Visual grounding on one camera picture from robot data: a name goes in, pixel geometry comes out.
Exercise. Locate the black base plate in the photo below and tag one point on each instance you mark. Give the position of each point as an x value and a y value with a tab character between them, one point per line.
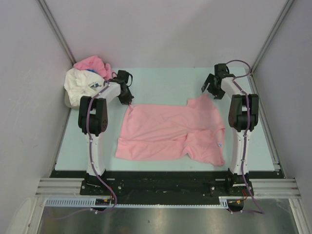
209	183

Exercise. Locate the grey laundry basket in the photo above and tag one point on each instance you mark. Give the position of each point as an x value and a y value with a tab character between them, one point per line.
72	100

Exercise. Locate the pink t shirt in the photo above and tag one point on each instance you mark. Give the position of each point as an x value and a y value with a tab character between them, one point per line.
94	62
154	132

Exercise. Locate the white t shirt in basket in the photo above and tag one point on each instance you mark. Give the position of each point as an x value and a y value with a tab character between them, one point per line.
83	82

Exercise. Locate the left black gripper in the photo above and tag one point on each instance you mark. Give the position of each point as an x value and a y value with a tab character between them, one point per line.
127	100

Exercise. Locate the blue garment in basket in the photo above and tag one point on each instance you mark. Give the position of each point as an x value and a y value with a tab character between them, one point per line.
91	70

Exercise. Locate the aluminium rail frame right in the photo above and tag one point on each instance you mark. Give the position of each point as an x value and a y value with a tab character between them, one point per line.
274	184

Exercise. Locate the left corner aluminium post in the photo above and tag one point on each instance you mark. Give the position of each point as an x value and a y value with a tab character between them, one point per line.
47	13

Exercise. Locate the corner aluminium post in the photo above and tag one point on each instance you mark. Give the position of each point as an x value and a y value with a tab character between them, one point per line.
47	13
273	32

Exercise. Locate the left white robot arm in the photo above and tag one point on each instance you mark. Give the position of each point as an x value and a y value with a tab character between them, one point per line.
93	116

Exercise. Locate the aluminium rail frame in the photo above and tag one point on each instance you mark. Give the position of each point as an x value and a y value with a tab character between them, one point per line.
59	187
274	184

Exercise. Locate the pink t shirt in basket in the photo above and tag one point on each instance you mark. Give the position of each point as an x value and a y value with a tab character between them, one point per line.
94	62

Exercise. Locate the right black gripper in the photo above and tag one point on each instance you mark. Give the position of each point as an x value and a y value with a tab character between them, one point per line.
218	94

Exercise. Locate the aluminium rail frame left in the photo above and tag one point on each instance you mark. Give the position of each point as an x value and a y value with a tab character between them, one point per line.
59	187

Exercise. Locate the right corner aluminium post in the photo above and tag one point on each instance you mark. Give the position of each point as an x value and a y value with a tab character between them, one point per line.
273	32

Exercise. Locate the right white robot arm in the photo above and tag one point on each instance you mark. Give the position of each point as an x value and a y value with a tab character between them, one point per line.
243	113

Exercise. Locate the slotted grey cable duct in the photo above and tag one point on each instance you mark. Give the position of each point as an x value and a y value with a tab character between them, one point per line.
220	203

